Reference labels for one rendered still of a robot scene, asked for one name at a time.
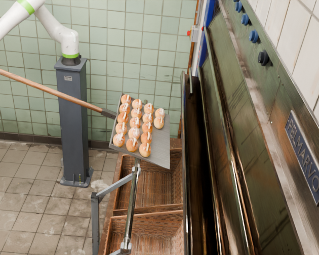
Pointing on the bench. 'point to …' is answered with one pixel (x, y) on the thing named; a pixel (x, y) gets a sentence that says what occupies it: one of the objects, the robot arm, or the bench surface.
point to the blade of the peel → (157, 144)
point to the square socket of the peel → (109, 113)
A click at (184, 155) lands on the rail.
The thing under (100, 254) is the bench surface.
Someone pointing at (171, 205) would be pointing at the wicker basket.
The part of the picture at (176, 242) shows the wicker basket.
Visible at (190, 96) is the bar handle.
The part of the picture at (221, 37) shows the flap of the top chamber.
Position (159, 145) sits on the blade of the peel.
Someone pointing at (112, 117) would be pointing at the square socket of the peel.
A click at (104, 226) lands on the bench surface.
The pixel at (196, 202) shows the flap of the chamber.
